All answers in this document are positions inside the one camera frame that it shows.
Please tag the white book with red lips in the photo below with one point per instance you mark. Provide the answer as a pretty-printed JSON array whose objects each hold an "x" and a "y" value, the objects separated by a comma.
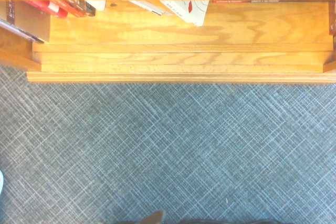
[{"x": 193, "y": 11}]

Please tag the thin white leaning book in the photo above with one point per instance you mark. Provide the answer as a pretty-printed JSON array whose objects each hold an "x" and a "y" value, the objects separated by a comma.
[{"x": 152, "y": 7}]

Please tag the plain white book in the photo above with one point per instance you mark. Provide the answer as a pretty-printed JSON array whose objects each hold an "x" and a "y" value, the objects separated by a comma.
[{"x": 98, "y": 4}]

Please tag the orange brown book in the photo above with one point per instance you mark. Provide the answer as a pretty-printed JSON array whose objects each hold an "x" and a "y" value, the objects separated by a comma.
[{"x": 72, "y": 9}]

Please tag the dark flat-lying book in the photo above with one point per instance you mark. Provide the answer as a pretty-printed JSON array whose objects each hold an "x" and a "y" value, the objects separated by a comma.
[{"x": 262, "y": 1}]

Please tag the brown hardcover book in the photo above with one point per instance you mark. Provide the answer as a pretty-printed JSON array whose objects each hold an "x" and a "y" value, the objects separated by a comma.
[{"x": 34, "y": 22}]

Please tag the grey purple-edged book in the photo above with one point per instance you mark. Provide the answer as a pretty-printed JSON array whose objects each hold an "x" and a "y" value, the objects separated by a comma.
[{"x": 18, "y": 31}]

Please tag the wooden bookshelf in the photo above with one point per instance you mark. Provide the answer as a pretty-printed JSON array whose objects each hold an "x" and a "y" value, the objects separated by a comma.
[{"x": 168, "y": 37}]

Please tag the dark brown wooden table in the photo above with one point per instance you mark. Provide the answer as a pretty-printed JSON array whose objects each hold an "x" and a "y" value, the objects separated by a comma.
[{"x": 155, "y": 218}]

